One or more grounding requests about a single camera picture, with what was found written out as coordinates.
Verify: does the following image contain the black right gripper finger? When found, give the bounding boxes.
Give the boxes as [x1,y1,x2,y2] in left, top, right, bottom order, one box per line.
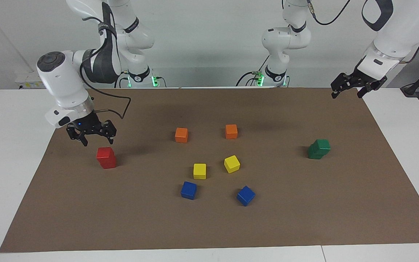
[67,126,88,147]
[102,120,117,143]

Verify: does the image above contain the black curved base cable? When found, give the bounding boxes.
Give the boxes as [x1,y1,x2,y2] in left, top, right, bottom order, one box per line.
[236,55,270,87]

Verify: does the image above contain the brown paper mat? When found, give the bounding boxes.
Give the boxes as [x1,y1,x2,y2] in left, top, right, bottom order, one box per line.
[0,87,419,253]

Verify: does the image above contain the white box yellow labels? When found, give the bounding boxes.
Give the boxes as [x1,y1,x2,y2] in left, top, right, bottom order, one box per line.
[14,71,44,90]

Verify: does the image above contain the yellow wooden cube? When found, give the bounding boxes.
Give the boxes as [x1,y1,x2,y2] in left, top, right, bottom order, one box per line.
[193,163,207,180]
[224,155,241,174]

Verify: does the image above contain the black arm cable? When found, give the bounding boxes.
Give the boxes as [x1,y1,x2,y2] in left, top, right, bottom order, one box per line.
[80,16,132,120]
[306,0,419,64]

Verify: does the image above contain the blue wooden cube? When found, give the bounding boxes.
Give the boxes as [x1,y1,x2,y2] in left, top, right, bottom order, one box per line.
[236,186,256,207]
[180,181,197,200]

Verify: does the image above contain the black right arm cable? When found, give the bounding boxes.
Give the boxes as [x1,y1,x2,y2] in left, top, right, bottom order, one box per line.
[80,16,132,120]

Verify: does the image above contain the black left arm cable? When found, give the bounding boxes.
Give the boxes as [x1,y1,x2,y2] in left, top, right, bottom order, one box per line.
[306,0,419,64]

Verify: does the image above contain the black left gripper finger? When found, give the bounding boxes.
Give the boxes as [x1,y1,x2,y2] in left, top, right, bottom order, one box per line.
[331,73,352,99]
[357,76,388,99]

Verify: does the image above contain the green wooden cube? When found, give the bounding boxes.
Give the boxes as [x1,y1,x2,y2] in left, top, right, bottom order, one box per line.
[308,145,326,160]
[311,139,331,154]

